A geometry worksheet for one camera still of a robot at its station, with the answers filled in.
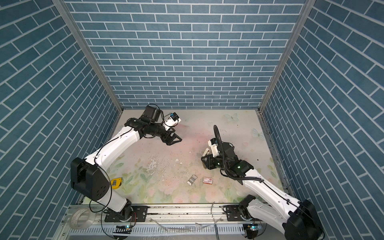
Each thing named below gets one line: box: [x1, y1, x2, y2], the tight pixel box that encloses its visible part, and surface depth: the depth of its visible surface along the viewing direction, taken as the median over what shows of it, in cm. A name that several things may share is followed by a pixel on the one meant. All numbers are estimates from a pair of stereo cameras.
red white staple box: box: [202, 176, 213, 185], surface depth 86 cm
